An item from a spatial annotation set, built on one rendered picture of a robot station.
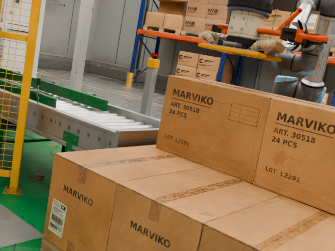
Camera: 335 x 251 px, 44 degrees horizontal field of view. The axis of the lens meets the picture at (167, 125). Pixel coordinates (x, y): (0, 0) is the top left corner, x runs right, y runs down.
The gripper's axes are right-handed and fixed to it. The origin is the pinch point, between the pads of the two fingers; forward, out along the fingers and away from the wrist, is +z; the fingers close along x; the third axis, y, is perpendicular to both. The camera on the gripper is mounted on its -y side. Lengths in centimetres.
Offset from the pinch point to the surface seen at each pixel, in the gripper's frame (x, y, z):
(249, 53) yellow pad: -11.9, 14.5, 14.3
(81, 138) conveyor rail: -75, 99, 33
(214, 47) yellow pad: -11.7, 33.9, 14.3
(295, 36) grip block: -0.6, -1.6, 3.8
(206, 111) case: -43, 28, 19
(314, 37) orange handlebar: -0.2, -9.7, 2.7
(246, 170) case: -64, 1, 20
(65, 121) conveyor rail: -69, 115, 32
